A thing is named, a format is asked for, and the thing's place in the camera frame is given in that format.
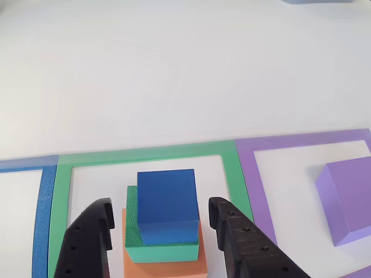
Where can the orange square block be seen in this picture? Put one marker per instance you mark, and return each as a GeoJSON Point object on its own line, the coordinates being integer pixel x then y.
{"type": "Point", "coordinates": [174, 269]}

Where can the green cube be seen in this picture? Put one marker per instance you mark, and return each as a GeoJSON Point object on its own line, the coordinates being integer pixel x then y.
{"type": "Point", "coordinates": [162, 255]}

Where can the small blue cube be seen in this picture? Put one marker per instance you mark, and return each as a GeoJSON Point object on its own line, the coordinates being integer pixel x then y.
{"type": "Point", "coordinates": [166, 199]}

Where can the purple square block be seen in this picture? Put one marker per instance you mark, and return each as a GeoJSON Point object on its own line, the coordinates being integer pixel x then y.
{"type": "Point", "coordinates": [347, 197]}

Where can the grey flat device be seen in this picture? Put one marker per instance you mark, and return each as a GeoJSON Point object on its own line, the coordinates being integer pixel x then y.
{"type": "Point", "coordinates": [319, 1]}

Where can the blue square frame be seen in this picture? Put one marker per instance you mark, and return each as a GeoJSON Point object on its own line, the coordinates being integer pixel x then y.
{"type": "Point", "coordinates": [43, 217]}

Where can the green square frame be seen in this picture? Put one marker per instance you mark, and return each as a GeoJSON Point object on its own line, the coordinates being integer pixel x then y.
{"type": "Point", "coordinates": [59, 197]}

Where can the purple square frame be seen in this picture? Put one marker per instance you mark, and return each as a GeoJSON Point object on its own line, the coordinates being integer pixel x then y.
{"type": "Point", "coordinates": [246, 173]}

